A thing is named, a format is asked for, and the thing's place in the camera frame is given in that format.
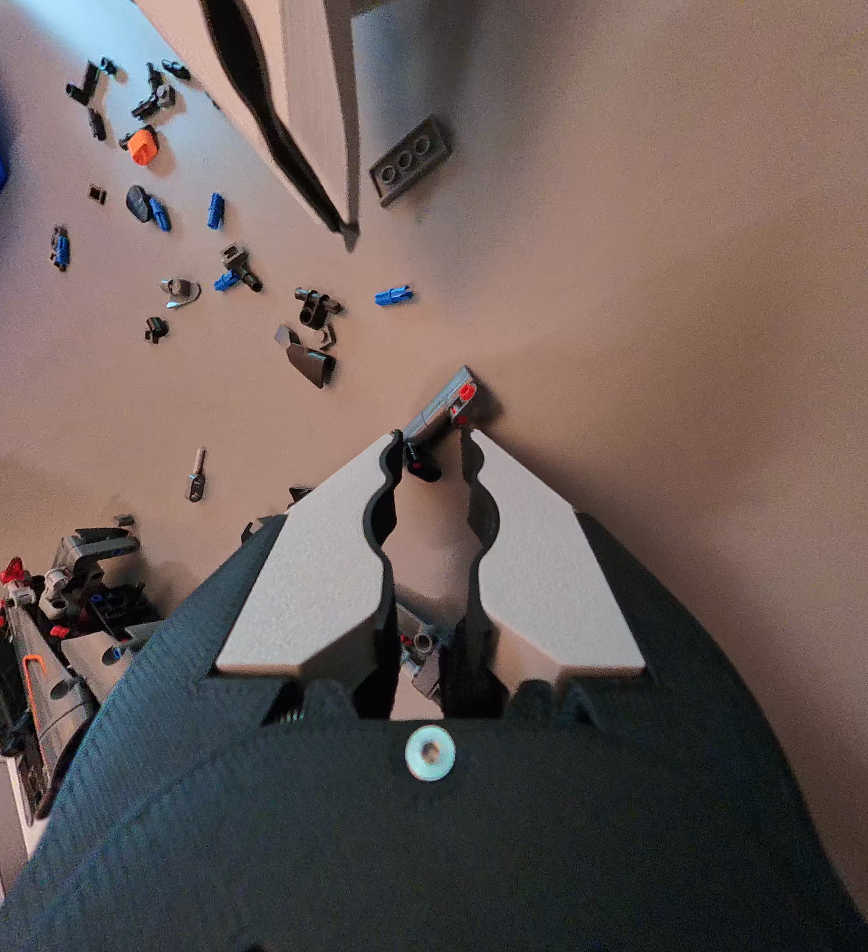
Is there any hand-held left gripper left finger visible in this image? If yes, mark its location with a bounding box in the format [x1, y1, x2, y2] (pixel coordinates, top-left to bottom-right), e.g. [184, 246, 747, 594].
[213, 430, 405, 718]

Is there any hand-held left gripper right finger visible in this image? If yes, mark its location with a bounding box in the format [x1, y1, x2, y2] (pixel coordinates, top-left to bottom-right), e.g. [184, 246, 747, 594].
[460, 427, 648, 711]

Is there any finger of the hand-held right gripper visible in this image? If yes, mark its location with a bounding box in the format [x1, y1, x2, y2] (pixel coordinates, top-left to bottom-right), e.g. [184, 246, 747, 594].
[243, 0, 362, 252]
[132, 0, 347, 233]

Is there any grey beam sub-assembly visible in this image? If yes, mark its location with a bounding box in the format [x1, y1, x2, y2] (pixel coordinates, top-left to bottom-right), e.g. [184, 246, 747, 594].
[395, 602, 446, 704]

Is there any grey panel with black connector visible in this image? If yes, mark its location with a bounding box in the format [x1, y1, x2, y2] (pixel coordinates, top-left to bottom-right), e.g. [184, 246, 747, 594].
[402, 364, 480, 483]

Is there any toy car model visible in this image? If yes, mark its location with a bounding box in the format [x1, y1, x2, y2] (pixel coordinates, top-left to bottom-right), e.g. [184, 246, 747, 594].
[0, 527, 163, 819]

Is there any black beam with grey connector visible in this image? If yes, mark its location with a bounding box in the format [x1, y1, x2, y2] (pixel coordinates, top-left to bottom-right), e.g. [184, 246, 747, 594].
[131, 63, 177, 120]

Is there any orange toy piece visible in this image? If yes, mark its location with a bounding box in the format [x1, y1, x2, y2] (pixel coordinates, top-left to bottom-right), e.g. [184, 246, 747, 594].
[119, 125, 160, 166]

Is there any dark grey rectangular plate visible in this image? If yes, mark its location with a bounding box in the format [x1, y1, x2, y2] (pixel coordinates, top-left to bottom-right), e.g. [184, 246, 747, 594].
[369, 115, 453, 208]

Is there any black angled connector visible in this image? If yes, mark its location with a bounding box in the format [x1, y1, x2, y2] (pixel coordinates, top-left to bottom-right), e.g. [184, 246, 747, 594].
[65, 58, 117, 105]

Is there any blue pin with black connector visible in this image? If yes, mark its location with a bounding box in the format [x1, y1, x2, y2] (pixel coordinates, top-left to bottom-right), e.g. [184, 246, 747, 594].
[214, 256, 264, 293]

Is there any black cross-shaped connector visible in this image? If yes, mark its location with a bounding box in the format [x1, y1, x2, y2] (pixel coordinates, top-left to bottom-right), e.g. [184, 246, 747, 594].
[294, 286, 343, 330]

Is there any dark grey toy piece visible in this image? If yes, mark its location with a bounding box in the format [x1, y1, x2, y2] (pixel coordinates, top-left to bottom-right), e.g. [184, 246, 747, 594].
[274, 323, 337, 389]

